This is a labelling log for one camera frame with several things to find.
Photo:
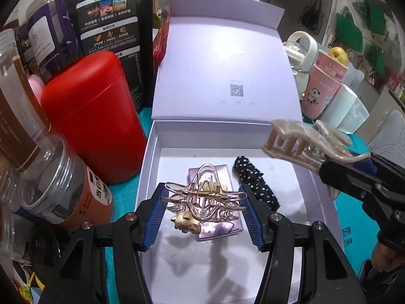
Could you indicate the clear jar orange contents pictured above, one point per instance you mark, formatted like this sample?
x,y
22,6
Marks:
x,y
69,190

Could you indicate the black hanging bag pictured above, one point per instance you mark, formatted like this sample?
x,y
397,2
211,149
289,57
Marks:
x,y
311,15

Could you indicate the black polka dot scrunchie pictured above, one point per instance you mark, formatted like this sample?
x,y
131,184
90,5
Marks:
x,y
256,183

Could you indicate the black printed pouch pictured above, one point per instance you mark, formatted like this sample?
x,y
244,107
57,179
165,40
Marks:
x,y
117,38

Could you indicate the red canister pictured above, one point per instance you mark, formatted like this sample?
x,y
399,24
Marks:
x,y
91,117

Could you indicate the brown labelled clear jar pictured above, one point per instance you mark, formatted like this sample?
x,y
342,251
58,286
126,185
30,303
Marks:
x,y
15,101

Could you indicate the white paper roll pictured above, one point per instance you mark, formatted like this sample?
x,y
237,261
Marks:
x,y
348,107

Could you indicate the beige marbled hair claw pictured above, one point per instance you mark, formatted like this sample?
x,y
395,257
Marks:
x,y
303,145

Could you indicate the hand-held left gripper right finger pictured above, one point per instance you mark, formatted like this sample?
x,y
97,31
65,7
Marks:
x,y
253,218

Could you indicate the person's right hand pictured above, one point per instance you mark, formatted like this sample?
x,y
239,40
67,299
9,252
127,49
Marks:
x,y
386,256

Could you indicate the lavender gift box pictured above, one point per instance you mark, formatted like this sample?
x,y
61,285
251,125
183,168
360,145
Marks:
x,y
221,69

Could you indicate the pink panda paper cup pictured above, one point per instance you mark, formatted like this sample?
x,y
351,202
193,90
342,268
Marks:
x,y
319,95

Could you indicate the purple labelled jar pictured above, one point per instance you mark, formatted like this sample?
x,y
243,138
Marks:
x,y
47,34

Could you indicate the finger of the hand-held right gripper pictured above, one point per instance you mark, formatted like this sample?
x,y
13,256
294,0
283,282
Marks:
x,y
348,179
368,163

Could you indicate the grey quilted chair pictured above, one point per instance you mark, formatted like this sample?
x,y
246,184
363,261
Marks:
x,y
387,129
354,76

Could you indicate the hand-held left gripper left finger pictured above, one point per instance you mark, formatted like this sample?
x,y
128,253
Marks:
x,y
155,218

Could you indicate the yellow pear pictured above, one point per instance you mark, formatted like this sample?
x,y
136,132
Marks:
x,y
337,53

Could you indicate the pink bottle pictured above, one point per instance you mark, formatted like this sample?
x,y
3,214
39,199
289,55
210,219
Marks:
x,y
34,85

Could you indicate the red printed box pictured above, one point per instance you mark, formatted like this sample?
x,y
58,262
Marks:
x,y
161,44

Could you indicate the clear hair claw with cat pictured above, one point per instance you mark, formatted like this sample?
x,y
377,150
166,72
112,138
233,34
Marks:
x,y
202,194

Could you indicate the small purple box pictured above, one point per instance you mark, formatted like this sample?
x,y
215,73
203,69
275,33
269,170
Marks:
x,y
221,229

